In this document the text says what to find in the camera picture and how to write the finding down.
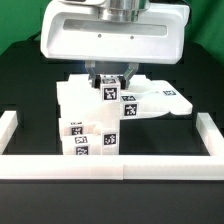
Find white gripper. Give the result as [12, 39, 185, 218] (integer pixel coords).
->
[41, 0, 190, 90]

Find white right fence rail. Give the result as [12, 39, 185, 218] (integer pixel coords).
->
[196, 113, 224, 157]

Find white tagged cube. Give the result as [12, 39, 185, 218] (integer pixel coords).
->
[100, 77, 120, 102]

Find white left fence rail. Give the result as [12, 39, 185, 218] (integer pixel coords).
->
[0, 111, 18, 155]

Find white fence rail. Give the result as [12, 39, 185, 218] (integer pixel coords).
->
[0, 155, 224, 180]
[196, 113, 224, 157]
[0, 111, 18, 155]

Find white front fence rail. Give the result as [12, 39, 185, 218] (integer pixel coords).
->
[0, 155, 224, 180]

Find white chair seat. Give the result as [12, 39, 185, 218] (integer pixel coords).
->
[100, 118, 120, 155]

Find white chair back frame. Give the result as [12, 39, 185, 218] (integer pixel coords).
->
[56, 74, 193, 121]

